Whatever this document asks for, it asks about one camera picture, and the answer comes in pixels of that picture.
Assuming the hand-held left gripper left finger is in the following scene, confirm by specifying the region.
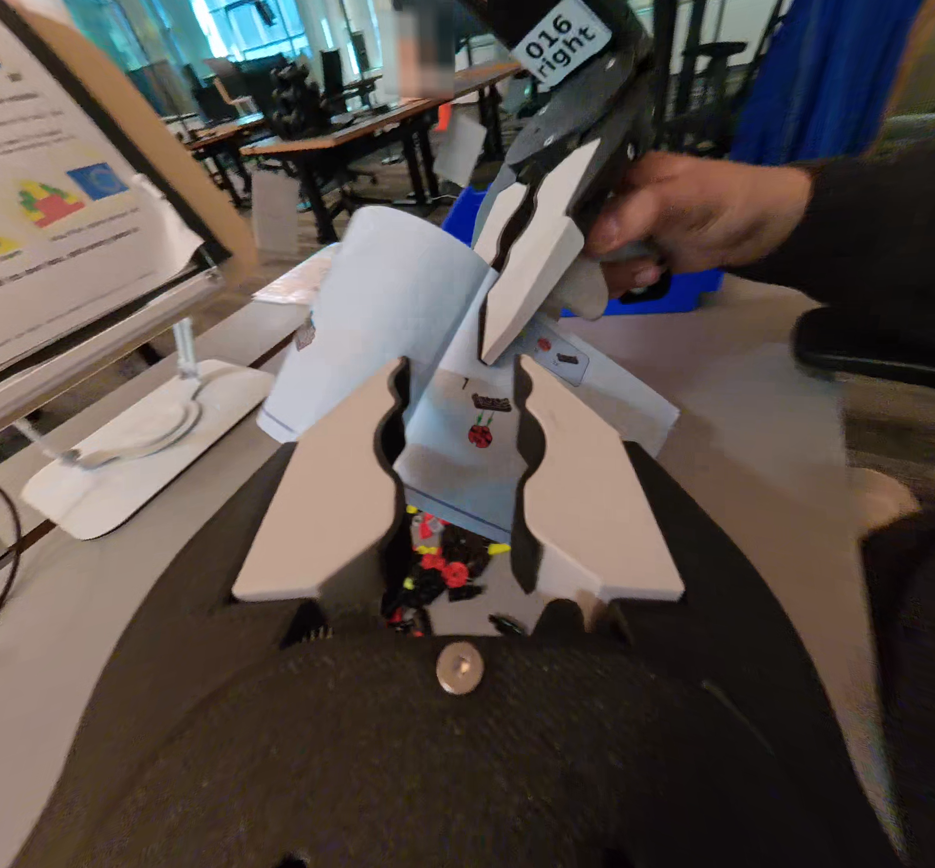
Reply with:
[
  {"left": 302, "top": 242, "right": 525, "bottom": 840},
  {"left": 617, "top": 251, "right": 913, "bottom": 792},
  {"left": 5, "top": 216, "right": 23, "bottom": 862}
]
[{"left": 231, "top": 355, "right": 411, "bottom": 617}]

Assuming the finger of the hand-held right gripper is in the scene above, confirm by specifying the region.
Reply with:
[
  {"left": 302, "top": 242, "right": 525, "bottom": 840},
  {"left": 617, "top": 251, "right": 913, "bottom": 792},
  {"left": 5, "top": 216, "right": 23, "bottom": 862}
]
[
  {"left": 476, "top": 139, "right": 601, "bottom": 366},
  {"left": 471, "top": 177, "right": 530, "bottom": 273}
]

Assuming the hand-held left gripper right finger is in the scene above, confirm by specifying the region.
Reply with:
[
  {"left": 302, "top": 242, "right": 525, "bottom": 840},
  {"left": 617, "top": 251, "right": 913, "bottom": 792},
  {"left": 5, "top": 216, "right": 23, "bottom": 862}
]
[{"left": 510, "top": 354, "right": 688, "bottom": 606}]

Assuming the lego instruction booklet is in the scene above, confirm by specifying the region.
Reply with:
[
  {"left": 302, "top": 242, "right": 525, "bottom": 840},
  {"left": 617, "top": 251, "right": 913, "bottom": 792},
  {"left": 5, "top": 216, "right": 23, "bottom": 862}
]
[{"left": 257, "top": 205, "right": 680, "bottom": 544}]

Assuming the pile of lego pieces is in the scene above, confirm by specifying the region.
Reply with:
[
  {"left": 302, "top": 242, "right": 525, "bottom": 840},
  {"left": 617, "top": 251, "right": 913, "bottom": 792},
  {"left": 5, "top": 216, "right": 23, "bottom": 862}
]
[{"left": 380, "top": 506, "right": 527, "bottom": 639}]

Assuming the person's right forearm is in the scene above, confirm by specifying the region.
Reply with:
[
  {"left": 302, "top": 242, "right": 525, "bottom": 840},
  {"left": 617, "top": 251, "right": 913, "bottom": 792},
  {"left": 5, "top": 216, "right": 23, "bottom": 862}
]
[{"left": 730, "top": 119, "right": 935, "bottom": 292}]

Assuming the person's right hand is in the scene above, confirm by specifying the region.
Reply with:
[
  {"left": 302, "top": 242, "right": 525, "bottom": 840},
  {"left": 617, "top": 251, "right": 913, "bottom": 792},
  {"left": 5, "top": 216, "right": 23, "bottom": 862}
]
[{"left": 586, "top": 151, "right": 817, "bottom": 297}]

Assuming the hanging white paper sheet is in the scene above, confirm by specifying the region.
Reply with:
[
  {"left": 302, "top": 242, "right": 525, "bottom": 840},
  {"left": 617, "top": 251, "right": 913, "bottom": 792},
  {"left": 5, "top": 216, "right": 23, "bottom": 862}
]
[{"left": 434, "top": 112, "right": 488, "bottom": 187}]

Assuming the wooden-top standing desk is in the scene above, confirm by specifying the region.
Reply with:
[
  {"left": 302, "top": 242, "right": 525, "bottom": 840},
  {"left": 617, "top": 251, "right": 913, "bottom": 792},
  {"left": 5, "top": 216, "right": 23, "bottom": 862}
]
[{"left": 590, "top": 0, "right": 826, "bottom": 153}]

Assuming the blue plastic bin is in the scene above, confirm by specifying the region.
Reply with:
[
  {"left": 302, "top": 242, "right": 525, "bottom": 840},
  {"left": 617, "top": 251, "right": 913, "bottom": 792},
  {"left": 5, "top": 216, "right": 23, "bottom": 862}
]
[{"left": 442, "top": 185, "right": 726, "bottom": 319}]

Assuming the long wooden-top desk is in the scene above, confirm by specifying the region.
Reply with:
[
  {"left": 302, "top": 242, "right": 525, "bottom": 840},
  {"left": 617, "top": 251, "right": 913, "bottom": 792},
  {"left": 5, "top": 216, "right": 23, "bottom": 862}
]
[{"left": 241, "top": 63, "right": 527, "bottom": 244}]

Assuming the white tablet stand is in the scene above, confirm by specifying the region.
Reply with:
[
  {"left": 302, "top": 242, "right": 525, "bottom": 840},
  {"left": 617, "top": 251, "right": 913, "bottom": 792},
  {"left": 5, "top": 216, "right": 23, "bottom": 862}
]
[{"left": 0, "top": 265, "right": 277, "bottom": 542}]

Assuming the clear plastic bag with papers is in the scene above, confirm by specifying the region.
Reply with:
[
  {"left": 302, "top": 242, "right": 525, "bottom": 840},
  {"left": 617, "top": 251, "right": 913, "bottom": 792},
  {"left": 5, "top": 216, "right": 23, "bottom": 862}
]
[{"left": 252, "top": 243, "right": 338, "bottom": 306}]

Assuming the grey panel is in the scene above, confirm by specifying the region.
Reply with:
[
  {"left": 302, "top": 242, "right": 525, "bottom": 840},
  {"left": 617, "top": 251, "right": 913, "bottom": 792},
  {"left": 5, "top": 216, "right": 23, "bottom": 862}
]
[{"left": 252, "top": 170, "right": 302, "bottom": 255}]

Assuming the blue fabric panel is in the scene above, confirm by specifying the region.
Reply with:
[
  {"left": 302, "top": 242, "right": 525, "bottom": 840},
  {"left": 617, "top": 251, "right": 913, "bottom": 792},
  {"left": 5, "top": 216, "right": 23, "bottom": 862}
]
[{"left": 730, "top": 0, "right": 923, "bottom": 168}]

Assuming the black chair armrest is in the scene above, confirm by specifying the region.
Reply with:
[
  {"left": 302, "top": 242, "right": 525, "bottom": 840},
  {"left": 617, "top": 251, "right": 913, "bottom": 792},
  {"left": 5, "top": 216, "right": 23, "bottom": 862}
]
[{"left": 792, "top": 305, "right": 935, "bottom": 390}]

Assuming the printed paper sheet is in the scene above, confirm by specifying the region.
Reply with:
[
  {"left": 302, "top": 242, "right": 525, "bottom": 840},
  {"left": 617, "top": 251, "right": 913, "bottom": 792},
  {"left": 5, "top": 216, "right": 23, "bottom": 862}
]
[{"left": 0, "top": 20, "right": 207, "bottom": 366}]

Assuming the black cable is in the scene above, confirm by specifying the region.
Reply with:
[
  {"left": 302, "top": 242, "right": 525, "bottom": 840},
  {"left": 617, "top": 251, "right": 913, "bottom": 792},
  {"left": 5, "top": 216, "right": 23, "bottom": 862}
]
[{"left": 0, "top": 484, "right": 24, "bottom": 609}]

